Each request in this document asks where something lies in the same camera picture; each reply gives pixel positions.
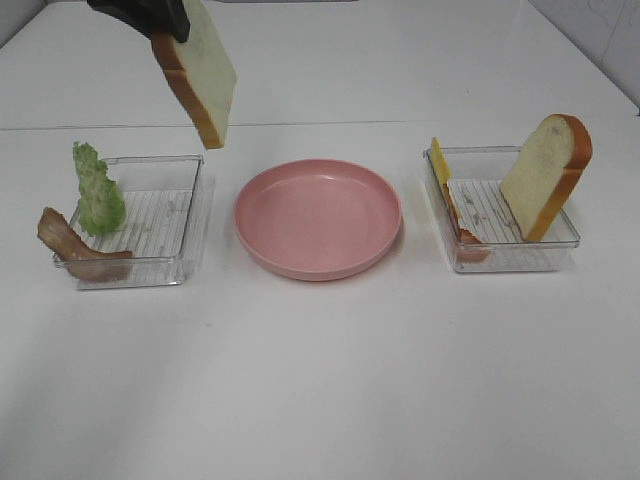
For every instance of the green lettuce leaf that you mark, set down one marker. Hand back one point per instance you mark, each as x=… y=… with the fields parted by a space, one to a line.
x=101 y=206

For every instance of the clear left plastic tray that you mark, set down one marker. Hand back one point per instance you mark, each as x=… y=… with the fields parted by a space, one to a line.
x=168 y=200

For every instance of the pink round plate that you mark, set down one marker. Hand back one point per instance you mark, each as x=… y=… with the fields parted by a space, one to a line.
x=317 y=219

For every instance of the clear plastic tray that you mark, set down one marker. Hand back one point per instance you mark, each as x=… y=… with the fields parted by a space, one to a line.
x=476 y=173
x=168 y=200

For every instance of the yellow cheese slice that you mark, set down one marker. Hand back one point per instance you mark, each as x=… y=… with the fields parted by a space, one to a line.
x=439 y=162

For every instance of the clear right plastic tray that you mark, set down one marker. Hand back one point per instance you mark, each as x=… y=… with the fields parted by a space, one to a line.
x=476 y=173

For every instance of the bread slice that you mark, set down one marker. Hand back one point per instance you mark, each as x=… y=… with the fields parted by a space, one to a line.
x=199 y=73
x=549 y=166

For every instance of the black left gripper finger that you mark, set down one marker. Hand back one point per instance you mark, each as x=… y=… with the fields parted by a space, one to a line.
x=148 y=16

